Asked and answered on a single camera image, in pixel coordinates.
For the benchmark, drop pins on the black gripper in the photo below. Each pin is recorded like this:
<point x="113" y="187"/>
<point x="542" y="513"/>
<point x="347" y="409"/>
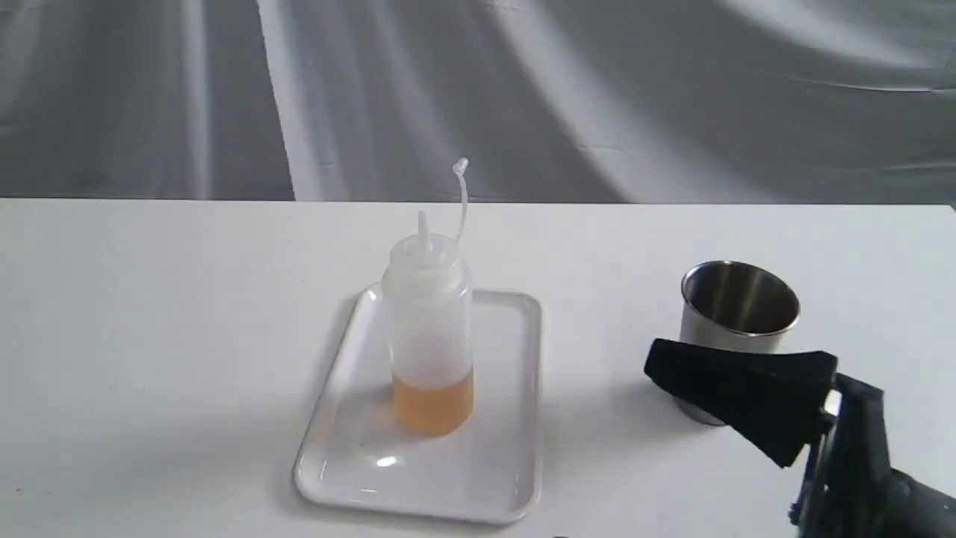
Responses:
<point x="775" y="401"/>

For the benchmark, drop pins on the translucent squeeze bottle amber liquid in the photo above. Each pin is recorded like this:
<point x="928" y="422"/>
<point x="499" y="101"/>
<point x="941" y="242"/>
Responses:
<point x="428" y="295"/>

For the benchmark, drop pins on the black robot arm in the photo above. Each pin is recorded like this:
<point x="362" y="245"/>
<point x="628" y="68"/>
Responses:
<point x="912" y="509"/>

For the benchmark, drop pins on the stainless steel cup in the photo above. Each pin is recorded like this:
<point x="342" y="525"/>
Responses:
<point x="732" y="306"/>

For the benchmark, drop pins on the white plastic tray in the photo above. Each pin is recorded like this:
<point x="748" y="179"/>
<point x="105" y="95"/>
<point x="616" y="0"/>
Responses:
<point x="489" y="471"/>

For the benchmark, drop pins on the grey fabric backdrop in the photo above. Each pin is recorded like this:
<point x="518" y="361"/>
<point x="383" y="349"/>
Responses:
<point x="843" y="102"/>

